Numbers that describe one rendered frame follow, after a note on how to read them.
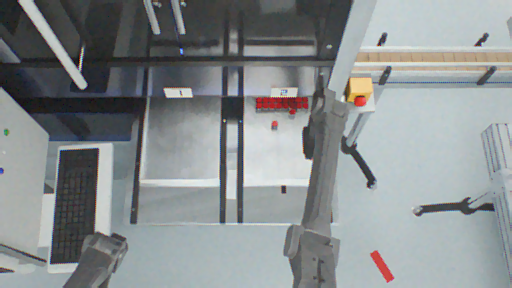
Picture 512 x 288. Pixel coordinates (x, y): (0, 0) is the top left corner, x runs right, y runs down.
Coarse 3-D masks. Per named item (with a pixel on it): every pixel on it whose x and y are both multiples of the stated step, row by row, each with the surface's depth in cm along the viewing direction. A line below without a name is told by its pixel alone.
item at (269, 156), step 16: (256, 128) 165; (288, 128) 165; (256, 144) 163; (272, 144) 163; (288, 144) 163; (256, 160) 160; (272, 160) 160; (288, 160) 160; (304, 160) 160; (256, 176) 158; (272, 176) 158; (288, 176) 158; (304, 176) 158
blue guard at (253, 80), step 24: (0, 72) 142; (24, 72) 142; (48, 72) 142; (96, 72) 142; (120, 72) 142; (144, 72) 142; (168, 72) 143; (192, 72) 143; (216, 72) 143; (240, 72) 143; (264, 72) 143; (288, 72) 143; (312, 72) 143; (24, 96) 156; (48, 96) 156; (72, 96) 156; (96, 96) 156
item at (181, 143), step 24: (144, 120) 162; (168, 120) 166; (192, 120) 166; (216, 120) 166; (144, 144) 161; (168, 144) 163; (192, 144) 163; (216, 144) 163; (144, 168) 159; (168, 168) 159; (192, 168) 159; (216, 168) 159
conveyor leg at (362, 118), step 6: (378, 90) 184; (378, 96) 189; (360, 114) 208; (366, 114) 204; (360, 120) 211; (366, 120) 211; (354, 126) 220; (360, 126) 216; (354, 132) 224; (360, 132) 223; (348, 138) 234; (354, 138) 229; (348, 144) 238; (354, 144) 238
